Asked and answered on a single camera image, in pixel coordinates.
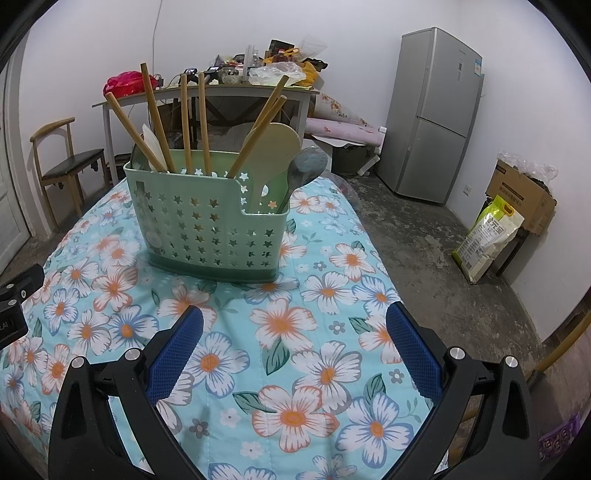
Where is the yellow plastic bag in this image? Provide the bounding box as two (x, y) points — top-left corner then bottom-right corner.
(295, 46), (325, 88)

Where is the wooden chair with black seat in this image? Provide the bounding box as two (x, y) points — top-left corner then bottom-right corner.
(30, 117), (106, 222)

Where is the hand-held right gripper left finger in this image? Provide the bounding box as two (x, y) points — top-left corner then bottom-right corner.
(48, 305), (206, 480)

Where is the white door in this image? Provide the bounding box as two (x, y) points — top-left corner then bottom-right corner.
(0, 60), (31, 265)

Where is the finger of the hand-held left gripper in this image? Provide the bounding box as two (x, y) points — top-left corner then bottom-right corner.
(0, 264), (45, 311)

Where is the pink rolled mat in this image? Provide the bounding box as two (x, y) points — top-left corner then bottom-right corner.
(306, 117), (386, 148)

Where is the wooden table with white legs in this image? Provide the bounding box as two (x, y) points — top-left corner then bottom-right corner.
(91, 84), (321, 188)

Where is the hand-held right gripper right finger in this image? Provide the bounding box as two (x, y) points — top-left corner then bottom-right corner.
(386, 302), (540, 480)

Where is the flat brown cardboard box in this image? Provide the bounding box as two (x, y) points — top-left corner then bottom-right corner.
(159, 99), (195, 134)

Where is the wall cable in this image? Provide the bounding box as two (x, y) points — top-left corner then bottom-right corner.
(151, 0), (163, 80)

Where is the bamboo chopstick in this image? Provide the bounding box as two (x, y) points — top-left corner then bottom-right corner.
(180, 74), (193, 176)
(228, 75), (290, 178)
(104, 91), (169, 174)
(233, 95), (287, 180)
(140, 63), (177, 175)
(198, 72), (212, 177)

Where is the metal ladle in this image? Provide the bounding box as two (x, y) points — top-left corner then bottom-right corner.
(277, 147), (329, 214)

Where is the purple cloth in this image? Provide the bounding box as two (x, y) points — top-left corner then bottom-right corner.
(538, 415), (581, 459)

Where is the white woven sack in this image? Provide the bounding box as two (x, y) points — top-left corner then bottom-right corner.
(222, 121), (279, 153)

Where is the beige rice paddle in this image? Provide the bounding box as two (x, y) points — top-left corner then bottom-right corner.
(248, 122), (302, 214)

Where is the green plastic utensil holder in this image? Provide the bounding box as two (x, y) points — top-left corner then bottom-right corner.
(124, 161), (291, 283)

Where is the clear plastic bag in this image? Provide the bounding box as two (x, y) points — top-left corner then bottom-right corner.
(249, 62), (306, 86)

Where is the floral blue blanket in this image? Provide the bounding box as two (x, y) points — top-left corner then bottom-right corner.
(0, 173), (451, 480)

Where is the pile of food packages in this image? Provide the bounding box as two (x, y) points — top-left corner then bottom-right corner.
(215, 39), (328, 88)

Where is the crumpled clear plastic sheet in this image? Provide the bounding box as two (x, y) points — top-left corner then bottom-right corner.
(498, 150), (559, 183)

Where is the rolled floral cloth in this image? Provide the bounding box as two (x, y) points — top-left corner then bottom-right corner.
(318, 92), (371, 127)

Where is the large cardboard box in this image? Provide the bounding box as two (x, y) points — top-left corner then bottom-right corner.
(485, 159), (557, 237)

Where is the red plastic bag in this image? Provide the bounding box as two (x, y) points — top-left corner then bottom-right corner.
(103, 71), (160, 99)

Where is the grey refrigerator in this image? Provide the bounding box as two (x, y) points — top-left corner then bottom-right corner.
(375, 28), (485, 206)

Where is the yellow white rice bag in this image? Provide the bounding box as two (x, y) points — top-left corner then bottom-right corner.
(451, 195), (526, 283)

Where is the white soup spoon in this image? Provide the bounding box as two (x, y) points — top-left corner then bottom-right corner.
(141, 124), (166, 172)

